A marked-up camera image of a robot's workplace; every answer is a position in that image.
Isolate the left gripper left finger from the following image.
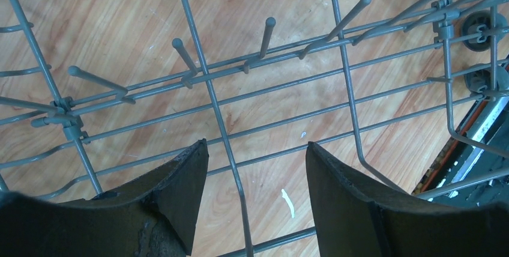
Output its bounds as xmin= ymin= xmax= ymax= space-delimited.
xmin=1 ymin=139 xmax=209 ymax=256

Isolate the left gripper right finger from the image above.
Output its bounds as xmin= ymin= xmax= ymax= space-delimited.
xmin=306 ymin=142 xmax=508 ymax=256

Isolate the grey wire dish rack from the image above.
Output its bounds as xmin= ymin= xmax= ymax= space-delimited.
xmin=1 ymin=0 xmax=508 ymax=256

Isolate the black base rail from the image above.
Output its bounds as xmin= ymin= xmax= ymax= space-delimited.
xmin=414 ymin=59 xmax=508 ymax=208

